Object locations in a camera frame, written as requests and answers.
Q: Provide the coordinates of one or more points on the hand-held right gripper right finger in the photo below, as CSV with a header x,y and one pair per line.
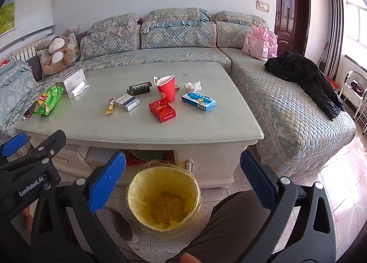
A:
x,y
258,182

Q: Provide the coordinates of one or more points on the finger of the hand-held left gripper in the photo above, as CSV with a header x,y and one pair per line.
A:
x,y
53,144
14,144

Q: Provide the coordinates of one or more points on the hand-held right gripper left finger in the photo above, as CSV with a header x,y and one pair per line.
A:
x,y
107,180

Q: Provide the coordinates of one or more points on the bin with yellow plastic liner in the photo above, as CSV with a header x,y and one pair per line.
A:
x,y
163,194

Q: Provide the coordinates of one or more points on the yellow snack wrapper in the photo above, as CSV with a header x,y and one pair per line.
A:
x,y
109,107

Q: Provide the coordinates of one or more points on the white and blue cigarette pack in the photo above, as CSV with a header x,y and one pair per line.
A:
x,y
126,102

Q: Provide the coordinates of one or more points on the red cigarette pack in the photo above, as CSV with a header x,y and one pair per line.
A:
x,y
162,111

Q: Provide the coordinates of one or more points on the black box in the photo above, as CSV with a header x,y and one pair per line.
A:
x,y
139,87

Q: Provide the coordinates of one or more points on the blue and white box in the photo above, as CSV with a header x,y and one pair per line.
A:
x,y
197,101

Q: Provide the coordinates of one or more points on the red paper cup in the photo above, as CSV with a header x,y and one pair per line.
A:
x,y
166,91

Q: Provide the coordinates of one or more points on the small brown box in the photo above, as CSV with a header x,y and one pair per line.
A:
x,y
177,87

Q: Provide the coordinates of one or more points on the white tissue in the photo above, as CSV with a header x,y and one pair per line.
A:
x,y
192,86

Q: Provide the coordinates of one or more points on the person's right hand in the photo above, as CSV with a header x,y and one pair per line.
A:
x,y
186,258

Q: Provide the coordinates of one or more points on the white table drawer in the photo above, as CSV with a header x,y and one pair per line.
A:
x,y
100,157

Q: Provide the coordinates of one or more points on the red paper packet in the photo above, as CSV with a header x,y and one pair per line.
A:
x,y
134,162

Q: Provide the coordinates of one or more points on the black slim device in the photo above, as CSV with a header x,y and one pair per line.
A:
x,y
29,111

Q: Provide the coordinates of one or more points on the green chip bag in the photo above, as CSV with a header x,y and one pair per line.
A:
x,y
47,99

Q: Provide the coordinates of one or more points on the green plate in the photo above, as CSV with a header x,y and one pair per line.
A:
x,y
149,154

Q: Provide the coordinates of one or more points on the person's right leg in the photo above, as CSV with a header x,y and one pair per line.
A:
x,y
229,223

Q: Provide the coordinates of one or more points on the white coffee table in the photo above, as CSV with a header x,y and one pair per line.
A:
x,y
206,162

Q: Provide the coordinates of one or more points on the patterned tissue box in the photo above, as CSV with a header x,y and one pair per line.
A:
x,y
70,79

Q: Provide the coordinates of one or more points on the grey cushion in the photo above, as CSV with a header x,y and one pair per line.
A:
x,y
34,68

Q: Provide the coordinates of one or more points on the brown monkey plush toy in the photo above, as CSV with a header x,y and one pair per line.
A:
x,y
58,54

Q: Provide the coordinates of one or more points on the white radiator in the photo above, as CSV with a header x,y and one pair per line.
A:
x,y
28,49

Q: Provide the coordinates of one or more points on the black jacket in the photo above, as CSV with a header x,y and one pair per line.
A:
x,y
304,76

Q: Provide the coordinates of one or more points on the white folding chair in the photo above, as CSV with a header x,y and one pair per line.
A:
x,y
352,91

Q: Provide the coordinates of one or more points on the pink gift bag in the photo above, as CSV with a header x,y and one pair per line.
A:
x,y
258,45

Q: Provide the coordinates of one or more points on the quilted blue corner sofa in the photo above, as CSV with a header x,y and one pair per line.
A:
x,y
183,54

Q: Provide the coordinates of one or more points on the dark wooden door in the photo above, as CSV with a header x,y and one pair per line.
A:
x,y
289,8

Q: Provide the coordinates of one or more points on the striped curtain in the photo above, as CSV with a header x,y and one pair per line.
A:
x,y
337,22

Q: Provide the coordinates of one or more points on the bright window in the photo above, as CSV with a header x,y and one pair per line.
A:
x,y
355,22

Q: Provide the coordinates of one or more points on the grey wall pipe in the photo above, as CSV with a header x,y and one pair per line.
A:
x,y
28,34

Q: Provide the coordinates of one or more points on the green wall poster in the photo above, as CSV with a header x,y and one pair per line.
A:
x,y
7,13

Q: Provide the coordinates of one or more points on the wall socket panel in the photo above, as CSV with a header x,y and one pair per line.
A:
x,y
263,6

